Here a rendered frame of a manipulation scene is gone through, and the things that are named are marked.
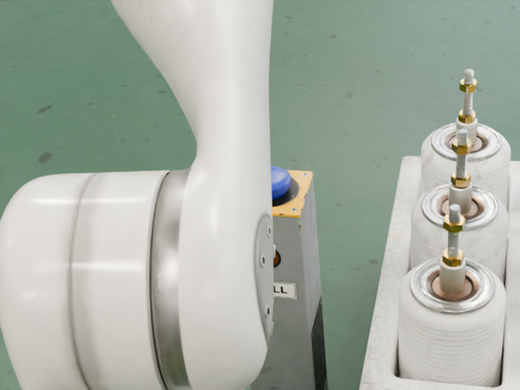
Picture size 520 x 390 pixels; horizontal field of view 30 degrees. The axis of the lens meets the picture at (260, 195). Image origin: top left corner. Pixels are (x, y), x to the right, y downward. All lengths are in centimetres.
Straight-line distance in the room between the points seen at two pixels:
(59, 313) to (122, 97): 139
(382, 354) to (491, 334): 11
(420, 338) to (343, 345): 32
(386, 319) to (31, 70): 110
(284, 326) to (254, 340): 60
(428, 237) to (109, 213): 62
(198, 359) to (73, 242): 6
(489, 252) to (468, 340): 13
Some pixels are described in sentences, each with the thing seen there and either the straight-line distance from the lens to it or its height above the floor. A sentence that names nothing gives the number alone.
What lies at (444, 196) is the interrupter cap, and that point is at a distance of 100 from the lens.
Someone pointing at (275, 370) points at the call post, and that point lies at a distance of 102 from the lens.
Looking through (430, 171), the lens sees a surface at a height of 23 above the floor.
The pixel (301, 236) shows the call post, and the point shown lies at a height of 29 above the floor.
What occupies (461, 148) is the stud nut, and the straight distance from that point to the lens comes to 94.
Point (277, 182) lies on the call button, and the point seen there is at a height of 33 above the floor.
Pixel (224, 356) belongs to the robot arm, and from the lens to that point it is 37.
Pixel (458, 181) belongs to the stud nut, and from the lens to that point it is 96.
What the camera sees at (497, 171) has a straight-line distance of 107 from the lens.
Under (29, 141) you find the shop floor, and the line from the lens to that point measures 167.
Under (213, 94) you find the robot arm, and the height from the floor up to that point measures 64.
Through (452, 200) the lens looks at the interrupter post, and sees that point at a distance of 97.
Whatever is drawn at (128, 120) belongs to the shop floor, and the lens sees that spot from 167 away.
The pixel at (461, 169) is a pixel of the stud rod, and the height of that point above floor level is 30.
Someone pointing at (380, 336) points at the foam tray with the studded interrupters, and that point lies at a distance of 95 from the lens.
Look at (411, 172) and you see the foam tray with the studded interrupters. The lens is 116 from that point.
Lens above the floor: 84
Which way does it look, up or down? 36 degrees down
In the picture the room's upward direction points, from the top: 6 degrees counter-clockwise
